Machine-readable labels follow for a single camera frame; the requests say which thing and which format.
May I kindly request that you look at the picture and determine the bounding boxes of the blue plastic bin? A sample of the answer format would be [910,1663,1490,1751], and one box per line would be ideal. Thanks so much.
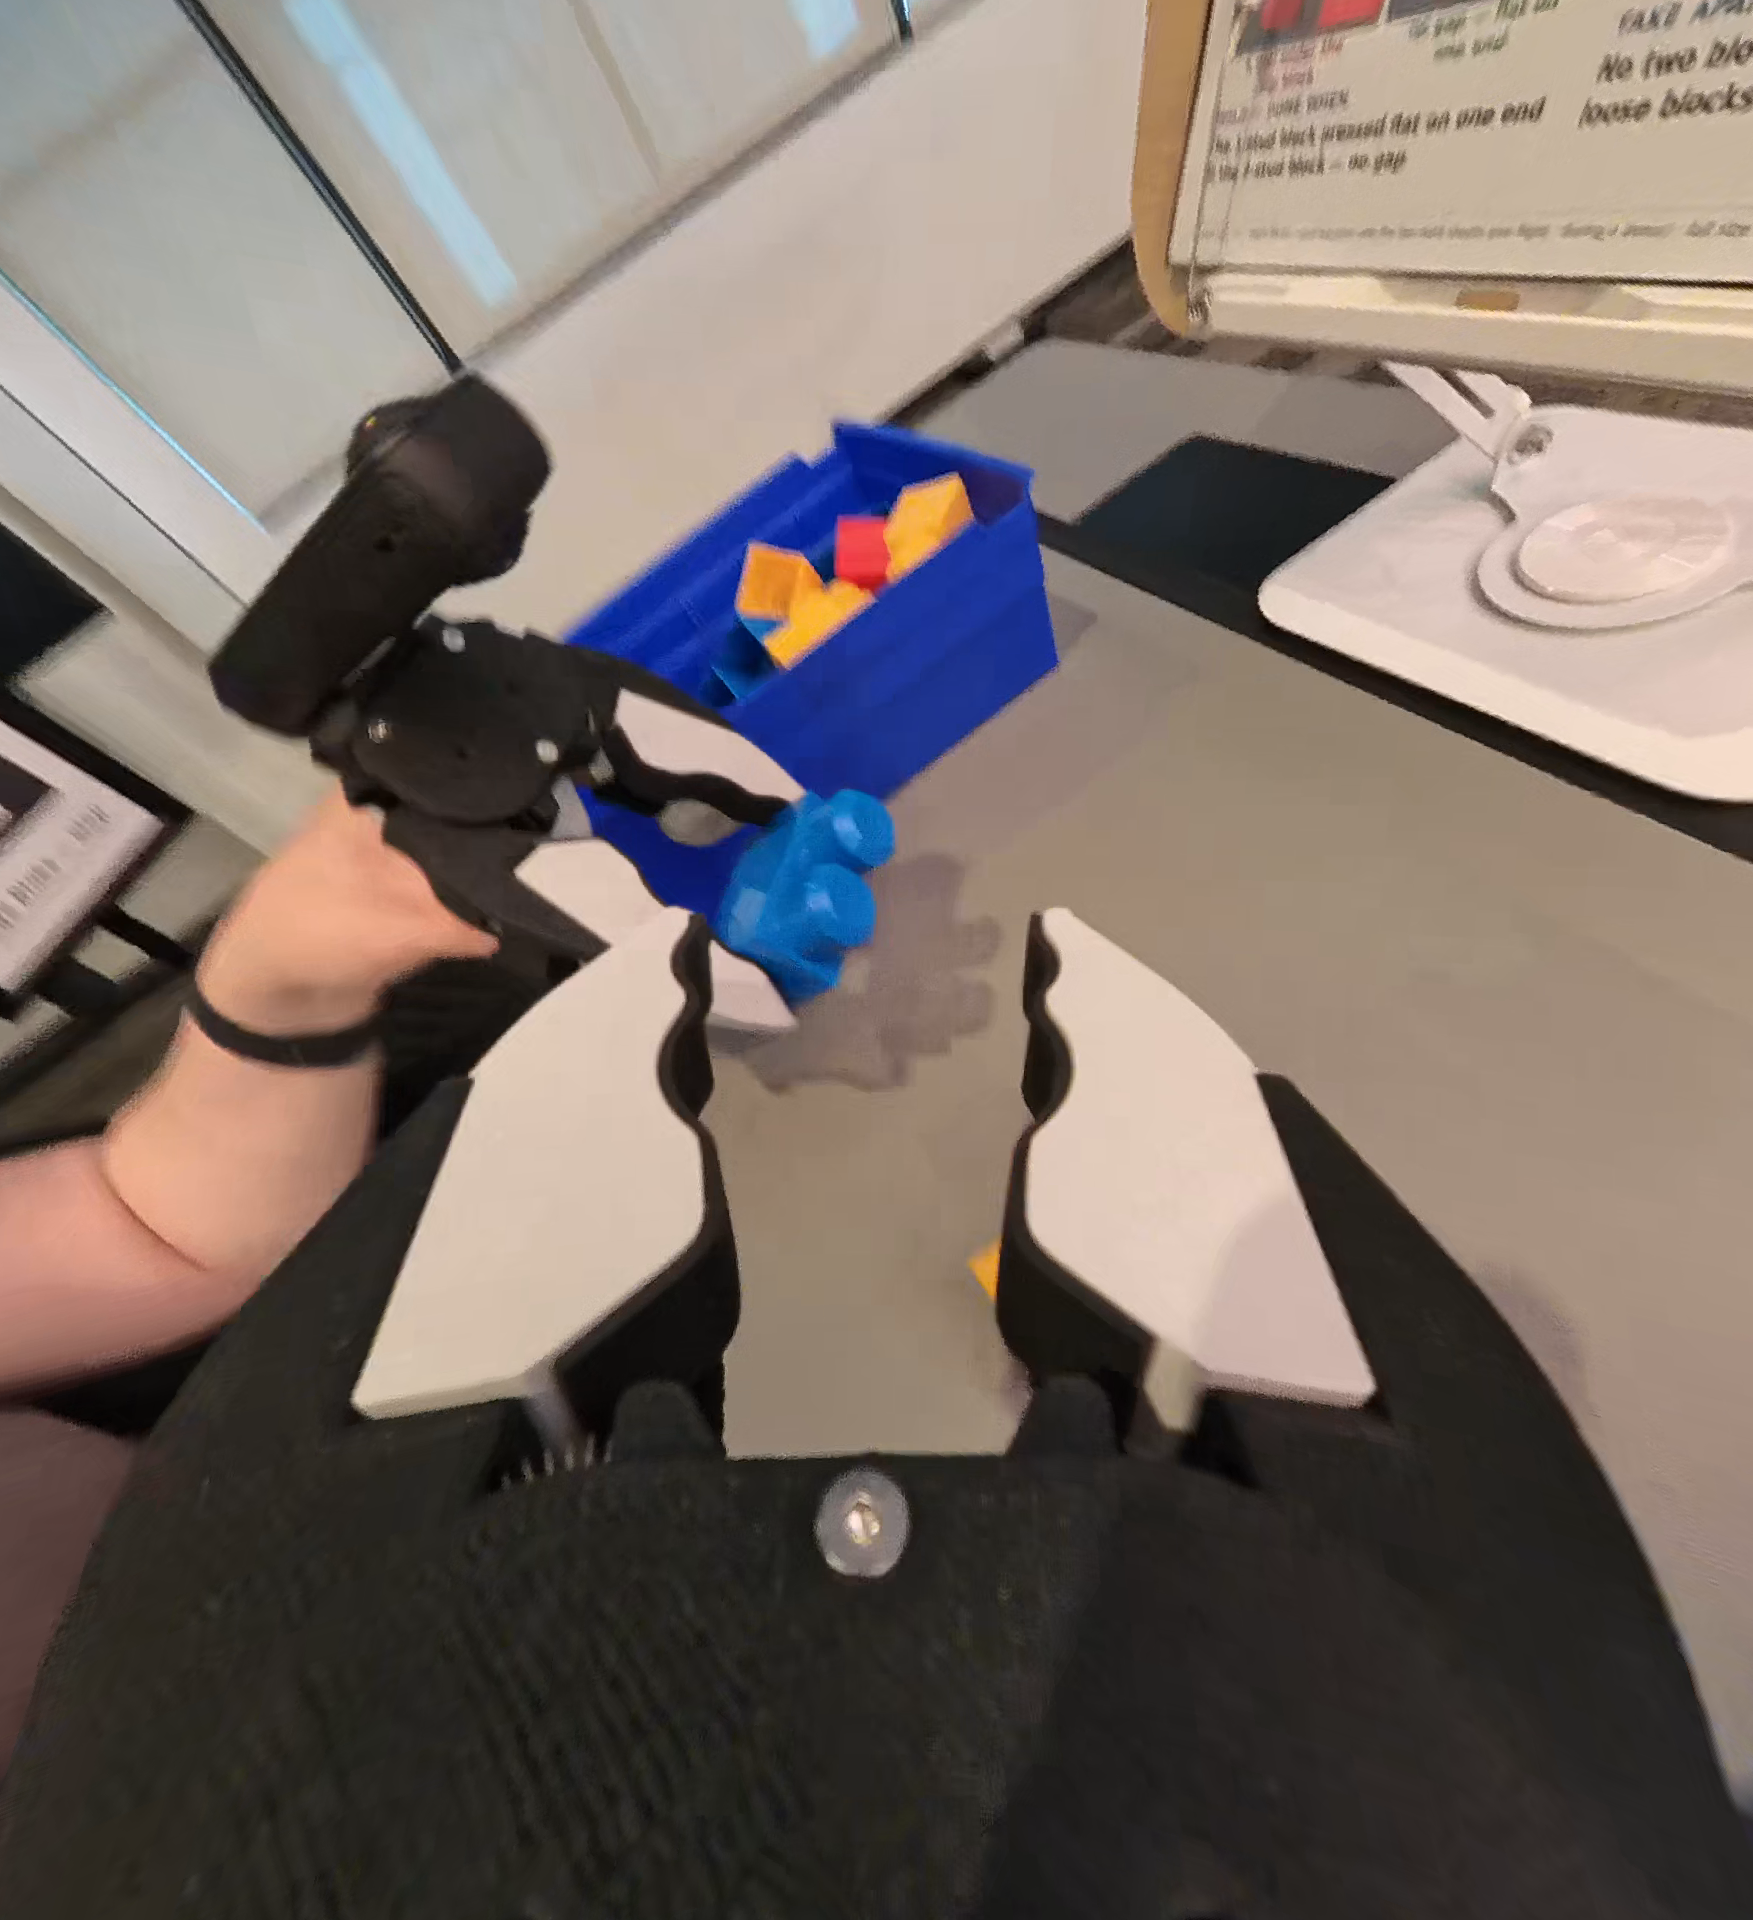
[568,423,1061,919]

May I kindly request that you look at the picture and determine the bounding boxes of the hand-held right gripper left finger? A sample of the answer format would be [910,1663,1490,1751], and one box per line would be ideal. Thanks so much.
[350,912,742,1424]

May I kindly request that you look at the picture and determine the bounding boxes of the person's left forearm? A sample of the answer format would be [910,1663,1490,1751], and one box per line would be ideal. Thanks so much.
[0,1037,382,1404]

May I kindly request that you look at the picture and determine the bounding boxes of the heap of toy blocks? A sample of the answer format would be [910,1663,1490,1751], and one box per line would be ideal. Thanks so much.
[710,479,979,700]

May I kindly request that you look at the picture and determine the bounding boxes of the person's left hand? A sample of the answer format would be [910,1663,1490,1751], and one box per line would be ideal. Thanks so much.
[200,787,501,1040]

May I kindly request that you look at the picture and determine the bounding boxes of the window with blinds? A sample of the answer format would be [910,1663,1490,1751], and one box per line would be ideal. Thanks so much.
[0,0,914,527]

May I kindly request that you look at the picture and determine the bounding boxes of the white stand base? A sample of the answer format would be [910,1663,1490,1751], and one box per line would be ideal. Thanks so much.
[1258,361,1753,804]

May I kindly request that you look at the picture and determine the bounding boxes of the framed marker sign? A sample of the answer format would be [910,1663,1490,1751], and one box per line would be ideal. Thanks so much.
[0,660,189,1022]

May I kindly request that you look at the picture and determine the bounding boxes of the black wristband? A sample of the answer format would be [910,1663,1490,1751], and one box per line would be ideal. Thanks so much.
[182,977,382,1072]

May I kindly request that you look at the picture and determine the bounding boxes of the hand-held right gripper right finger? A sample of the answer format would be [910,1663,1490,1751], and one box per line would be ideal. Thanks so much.
[994,907,1378,1464]

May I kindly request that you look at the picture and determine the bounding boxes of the black mat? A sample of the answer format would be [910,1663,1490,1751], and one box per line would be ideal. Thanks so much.
[1071,436,1402,602]

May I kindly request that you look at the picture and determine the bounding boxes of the blue two-stud block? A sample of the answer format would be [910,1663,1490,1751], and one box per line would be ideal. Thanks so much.
[712,789,897,1004]

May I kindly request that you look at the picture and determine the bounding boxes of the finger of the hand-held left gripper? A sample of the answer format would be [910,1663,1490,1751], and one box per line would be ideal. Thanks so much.
[608,688,806,842]
[514,847,799,1040]

